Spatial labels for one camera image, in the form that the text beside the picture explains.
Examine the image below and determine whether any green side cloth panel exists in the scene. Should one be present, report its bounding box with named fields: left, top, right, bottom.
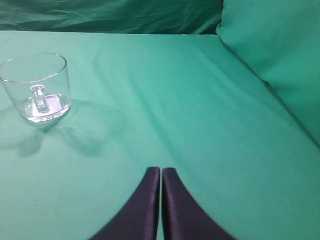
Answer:
left=216, top=0, right=320, bottom=140

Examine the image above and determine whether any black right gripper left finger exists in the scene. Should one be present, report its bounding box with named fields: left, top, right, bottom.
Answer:
left=91, top=167, right=161, bottom=240

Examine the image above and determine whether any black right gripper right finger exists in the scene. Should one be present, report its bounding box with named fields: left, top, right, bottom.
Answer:
left=161, top=167, right=234, bottom=240

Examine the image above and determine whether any green backdrop cloth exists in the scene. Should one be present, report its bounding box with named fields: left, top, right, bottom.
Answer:
left=0, top=0, right=224, bottom=35

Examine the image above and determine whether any transparent glass cup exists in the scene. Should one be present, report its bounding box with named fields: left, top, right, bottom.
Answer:
left=0, top=52, right=72, bottom=128

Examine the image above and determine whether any green table cloth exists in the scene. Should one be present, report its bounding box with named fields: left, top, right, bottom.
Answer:
left=0, top=31, right=320, bottom=240

